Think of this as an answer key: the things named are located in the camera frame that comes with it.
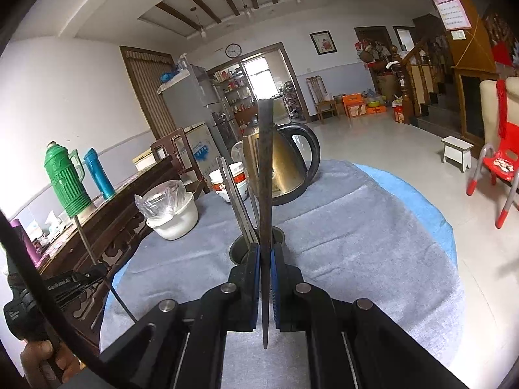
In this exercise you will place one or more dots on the blue table mat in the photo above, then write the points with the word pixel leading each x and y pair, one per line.
pixel 425 219

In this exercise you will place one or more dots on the pendant ceiling lamp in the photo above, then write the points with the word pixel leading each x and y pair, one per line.
pixel 246 10
pixel 200 28

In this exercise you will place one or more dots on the clear plastic bag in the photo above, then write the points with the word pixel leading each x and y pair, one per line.
pixel 162 198

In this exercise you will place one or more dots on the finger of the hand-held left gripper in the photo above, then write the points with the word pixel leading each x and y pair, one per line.
pixel 87 281

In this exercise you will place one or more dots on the wooden staircase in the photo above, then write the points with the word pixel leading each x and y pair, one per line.
pixel 438 109

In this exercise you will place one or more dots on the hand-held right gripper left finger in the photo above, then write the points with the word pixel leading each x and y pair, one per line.
pixel 254 291

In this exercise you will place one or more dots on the kitchen shelf with bottles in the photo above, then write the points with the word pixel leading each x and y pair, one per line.
pixel 235 89

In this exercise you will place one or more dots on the brown curtained door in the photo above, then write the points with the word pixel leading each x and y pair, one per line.
pixel 150 89

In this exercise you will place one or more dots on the orange cardboard box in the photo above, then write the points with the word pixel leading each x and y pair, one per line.
pixel 352 103
pixel 376 110

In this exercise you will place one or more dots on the white chest freezer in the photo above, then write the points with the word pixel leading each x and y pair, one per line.
pixel 198 146

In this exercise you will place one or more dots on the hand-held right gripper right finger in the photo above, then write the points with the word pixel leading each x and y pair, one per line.
pixel 277 291

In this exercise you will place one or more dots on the grey refrigerator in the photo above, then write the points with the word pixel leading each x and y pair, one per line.
pixel 186 101

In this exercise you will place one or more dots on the white bowl with red print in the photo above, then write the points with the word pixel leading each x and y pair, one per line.
pixel 237 172
pixel 217 182

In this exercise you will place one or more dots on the blue plastic bag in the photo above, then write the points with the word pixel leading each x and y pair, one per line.
pixel 168 77

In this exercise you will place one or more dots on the red tassel ornament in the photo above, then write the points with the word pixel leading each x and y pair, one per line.
pixel 502 105

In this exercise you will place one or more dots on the purple bottle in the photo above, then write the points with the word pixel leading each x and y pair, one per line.
pixel 32 251

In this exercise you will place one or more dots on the white ceramic pot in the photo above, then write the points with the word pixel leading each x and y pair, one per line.
pixel 174 223

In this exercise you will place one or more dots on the round wall clock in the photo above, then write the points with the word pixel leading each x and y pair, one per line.
pixel 233 50

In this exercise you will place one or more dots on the teal thermos flask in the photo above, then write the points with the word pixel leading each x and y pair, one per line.
pixel 99 178

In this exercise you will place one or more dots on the long dark chopstick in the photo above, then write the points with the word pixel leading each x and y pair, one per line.
pixel 265 190

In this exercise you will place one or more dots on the green thermos flask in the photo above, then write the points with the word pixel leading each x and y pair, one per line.
pixel 65 182

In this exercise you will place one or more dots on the grey metal chopstick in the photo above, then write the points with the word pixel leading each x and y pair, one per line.
pixel 239 198
pixel 232 198

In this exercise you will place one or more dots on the dark carved wooden cabinet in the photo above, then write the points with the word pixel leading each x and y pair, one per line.
pixel 113 227

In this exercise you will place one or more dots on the person's left hand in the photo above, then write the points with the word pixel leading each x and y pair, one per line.
pixel 36 356

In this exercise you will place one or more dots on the metal kitchen rack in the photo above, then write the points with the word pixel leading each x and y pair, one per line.
pixel 292 101

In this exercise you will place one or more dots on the black utensil holder cup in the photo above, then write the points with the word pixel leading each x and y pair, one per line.
pixel 240 255

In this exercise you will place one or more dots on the dark wooden chair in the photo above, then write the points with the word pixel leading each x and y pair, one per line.
pixel 166 137

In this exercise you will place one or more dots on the gold electric kettle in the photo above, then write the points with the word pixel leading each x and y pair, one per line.
pixel 292 170

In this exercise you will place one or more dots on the light wooden chair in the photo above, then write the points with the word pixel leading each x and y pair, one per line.
pixel 315 85

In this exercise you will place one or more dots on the thin dark metal chopstick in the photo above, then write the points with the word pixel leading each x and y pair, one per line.
pixel 121 304
pixel 254 210

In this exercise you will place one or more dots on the grey table cloth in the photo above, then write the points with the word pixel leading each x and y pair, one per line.
pixel 344 251

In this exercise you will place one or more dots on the red plastic child chair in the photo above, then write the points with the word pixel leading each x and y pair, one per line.
pixel 500 166

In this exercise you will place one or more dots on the framed wall picture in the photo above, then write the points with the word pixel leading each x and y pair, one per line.
pixel 323 42

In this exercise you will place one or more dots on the white wooden stool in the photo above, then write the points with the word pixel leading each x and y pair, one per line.
pixel 457 144

